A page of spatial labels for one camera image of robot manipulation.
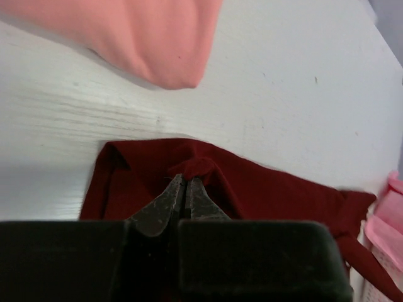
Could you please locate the white perforated plastic basket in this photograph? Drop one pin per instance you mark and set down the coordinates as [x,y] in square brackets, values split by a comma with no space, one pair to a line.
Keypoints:
[384,280]

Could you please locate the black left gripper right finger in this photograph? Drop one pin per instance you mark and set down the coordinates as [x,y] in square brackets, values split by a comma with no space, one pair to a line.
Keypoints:
[199,206]

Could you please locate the dark red t shirt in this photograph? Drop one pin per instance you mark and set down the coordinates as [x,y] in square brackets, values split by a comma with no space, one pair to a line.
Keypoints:
[130,174]

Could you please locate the pink t shirt in basket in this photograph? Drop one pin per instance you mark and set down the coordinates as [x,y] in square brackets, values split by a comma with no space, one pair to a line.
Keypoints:
[384,226]

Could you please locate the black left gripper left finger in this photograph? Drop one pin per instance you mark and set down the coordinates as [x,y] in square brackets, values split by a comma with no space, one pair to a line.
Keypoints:
[154,218]

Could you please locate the folded salmon t shirt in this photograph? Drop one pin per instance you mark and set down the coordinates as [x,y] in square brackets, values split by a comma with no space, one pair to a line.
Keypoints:
[166,43]

